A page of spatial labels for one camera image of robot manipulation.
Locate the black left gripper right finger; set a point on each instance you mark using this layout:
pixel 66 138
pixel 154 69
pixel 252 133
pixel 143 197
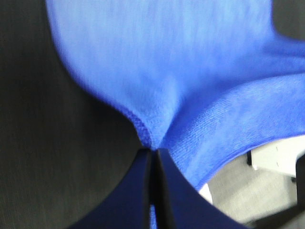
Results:
pixel 178 205

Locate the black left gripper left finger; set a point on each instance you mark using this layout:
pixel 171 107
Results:
pixel 128 206

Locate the blue microfiber towel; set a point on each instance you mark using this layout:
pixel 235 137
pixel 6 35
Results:
pixel 207 80

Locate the black tablecloth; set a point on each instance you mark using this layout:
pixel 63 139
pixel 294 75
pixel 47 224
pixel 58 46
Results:
pixel 62 150

